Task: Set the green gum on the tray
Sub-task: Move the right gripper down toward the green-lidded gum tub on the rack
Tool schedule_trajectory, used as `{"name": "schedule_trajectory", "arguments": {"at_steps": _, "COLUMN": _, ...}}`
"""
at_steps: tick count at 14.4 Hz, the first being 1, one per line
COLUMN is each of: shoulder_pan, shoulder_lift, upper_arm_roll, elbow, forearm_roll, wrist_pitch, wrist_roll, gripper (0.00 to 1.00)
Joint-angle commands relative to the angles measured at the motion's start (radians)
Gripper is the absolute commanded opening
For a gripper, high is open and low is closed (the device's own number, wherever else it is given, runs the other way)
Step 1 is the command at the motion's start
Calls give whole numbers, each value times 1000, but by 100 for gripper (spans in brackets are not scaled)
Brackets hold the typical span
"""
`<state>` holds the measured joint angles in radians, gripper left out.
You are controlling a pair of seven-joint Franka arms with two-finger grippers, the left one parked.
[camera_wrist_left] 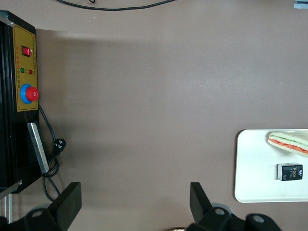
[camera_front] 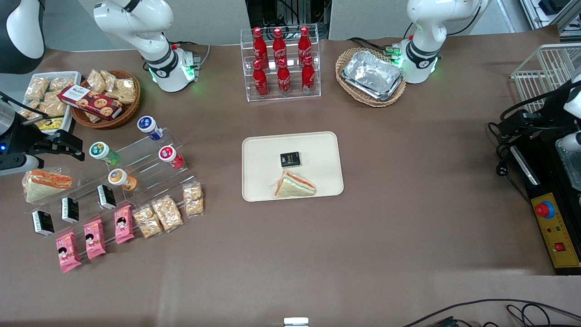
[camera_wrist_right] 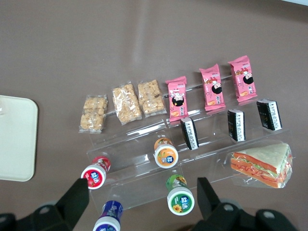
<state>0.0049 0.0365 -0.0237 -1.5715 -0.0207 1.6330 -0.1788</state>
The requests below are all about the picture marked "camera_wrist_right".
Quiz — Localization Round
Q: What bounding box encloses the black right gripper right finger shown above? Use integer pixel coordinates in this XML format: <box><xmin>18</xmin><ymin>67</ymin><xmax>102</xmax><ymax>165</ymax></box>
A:
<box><xmin>192</xmin><ymin>177</ymin><xmax>299</xmax><ymax>231</ymax></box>

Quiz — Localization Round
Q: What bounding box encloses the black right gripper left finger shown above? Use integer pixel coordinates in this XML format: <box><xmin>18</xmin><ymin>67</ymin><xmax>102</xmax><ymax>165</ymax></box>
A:
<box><xmin>0</xmin><ymin>177</ymin><xmax>90</xmax><ymax>231</ymax></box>

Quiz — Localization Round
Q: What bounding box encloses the green gum bottle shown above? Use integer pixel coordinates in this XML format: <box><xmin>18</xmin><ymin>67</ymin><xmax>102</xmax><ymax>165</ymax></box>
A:
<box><xmin>165</xmin><ymin>174</ymin><xmax>195</xmax><ymax>217</ymax></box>

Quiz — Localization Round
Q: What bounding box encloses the red gum bottle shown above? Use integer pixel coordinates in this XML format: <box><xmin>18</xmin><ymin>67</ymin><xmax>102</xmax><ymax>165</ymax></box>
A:
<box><xmin>80</xmin><ymin>155</ymin><xmax>112</xmax><ymax>190</ymax></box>

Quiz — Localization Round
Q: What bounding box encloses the blue gum bottle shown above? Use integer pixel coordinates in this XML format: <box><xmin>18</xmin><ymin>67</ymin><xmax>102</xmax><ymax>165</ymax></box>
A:
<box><xmin>92</xmin><ymin>200</ymin><xmax>125</xmax><ymax>231</ymax></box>

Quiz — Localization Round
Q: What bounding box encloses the orange gum bottle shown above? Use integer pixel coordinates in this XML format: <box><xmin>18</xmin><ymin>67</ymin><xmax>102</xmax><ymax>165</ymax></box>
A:
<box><xmin>153</xmin><ymin>137</ymin><xmax>179</xmax><ymax>169</ymax></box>

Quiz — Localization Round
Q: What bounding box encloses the cream plastic tray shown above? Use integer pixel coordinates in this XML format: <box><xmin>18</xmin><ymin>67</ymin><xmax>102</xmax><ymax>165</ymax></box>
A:
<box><xmin>0</xmin><ymin>95</ymin><xmax>39</xmax><ymax>182</ymax></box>

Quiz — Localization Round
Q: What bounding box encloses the wrapped triangle sandwich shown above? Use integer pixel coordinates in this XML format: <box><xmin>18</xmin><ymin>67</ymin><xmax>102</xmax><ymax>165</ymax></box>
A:
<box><xmin>230</xmin><ymin>142</ymin><xmax>294</xmax><ymax>189</ymax></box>

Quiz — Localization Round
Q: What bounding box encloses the clear acrylic stepped stand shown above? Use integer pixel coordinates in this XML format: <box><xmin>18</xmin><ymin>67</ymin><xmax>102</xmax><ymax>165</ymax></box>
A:
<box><xmin>166</xmin><ymin>69</ymin><xmax>292</xmax><ymax>191</ymax></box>
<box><xmin>85</xmin><ymin>95</ymin><xmax>183</xmax><ymax>214</ymax></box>

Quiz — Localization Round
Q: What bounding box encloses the black rice ball pack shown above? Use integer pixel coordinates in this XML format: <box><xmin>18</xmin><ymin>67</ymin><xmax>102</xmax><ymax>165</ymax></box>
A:
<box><xmin>256</xmin><ymin>98</ymin><xmax>283</xmax><ymax>132</ymax></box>
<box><xmin>180</xmin><ymin>116</ymin><xmax>200</xmax><ymax>151</ymax></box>
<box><xmin>227</xmin><ymin>108</ymin><xmax>246</xmax><ymax>142</ymax></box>

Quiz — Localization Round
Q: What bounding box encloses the peanut brittle clear pack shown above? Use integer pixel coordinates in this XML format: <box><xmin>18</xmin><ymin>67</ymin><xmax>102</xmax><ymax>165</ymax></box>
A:
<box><xmin>78</xmin><ymin>94</ymin><xmax>108</xmax><ymax>134</ymax></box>
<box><xmin>137</xmin><ymin>79</ymin><xmax>167</xmax><ymax>118</ymax></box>
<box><xmin>111</xmin><ymin>83</ymin><xmax>143</xmax><ymax>126</ymax></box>

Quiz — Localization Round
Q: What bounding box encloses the pink cartoon snack pack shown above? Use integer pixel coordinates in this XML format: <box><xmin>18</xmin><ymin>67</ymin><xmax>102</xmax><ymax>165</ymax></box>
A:
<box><xmin>199</xmin><ymin>63</ymin><xmax>226</xmax><ymax>112</ymax></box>
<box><xmin>165</xmin><ymin>76</ymin><xmax>189</xmax><ymax>123</ymax></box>
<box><xmin>227</xmin><ymin>55</ymin><xmax>257</xmax><ymax>103</ymax></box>

